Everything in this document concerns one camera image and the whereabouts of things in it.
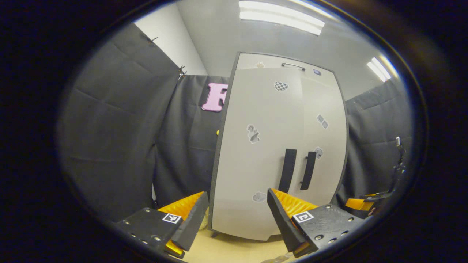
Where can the black backdrop cloth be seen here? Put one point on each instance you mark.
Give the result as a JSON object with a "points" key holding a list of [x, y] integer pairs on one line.
{"points": [[109, 128]]}

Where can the small ceiling light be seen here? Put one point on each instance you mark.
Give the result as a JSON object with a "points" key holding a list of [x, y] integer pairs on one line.
{"points": [[378, 69]]}

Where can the long ceiling light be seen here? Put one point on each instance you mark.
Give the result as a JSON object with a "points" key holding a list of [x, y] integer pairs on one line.
{"points": [[281, 16]]}

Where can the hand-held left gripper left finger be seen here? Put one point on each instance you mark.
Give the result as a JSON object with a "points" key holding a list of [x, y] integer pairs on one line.
{"points": [[192, 226]]}

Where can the grey cabinet drawer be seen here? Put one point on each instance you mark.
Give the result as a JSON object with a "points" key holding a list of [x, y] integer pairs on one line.
{"points": [[270, 62]]}

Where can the grey cabinet door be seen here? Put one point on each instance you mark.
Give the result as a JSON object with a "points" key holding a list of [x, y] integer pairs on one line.
{"points": [[252, 164], [329, 109]]}

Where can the grey cabinet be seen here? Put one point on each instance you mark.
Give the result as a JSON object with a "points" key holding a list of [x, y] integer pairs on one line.
{"points": [[213, 197]]}

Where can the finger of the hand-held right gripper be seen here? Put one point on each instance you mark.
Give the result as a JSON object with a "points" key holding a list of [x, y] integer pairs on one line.
{"points": [[358, 204]]}

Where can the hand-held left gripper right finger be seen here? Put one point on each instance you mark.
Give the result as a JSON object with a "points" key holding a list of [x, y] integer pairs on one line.
{"points": [[283, 226]]}

